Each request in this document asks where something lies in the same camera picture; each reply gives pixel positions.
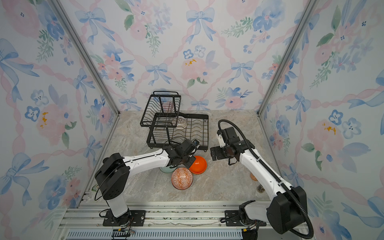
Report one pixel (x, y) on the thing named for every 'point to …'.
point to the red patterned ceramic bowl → (181, 178)
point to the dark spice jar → (260, 189)
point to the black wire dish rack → (168, 127)
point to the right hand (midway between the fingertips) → (219, 151)
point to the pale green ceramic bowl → (167, 169)
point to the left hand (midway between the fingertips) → (192, 157)
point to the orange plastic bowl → (199, 166)
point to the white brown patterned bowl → (180, 122)
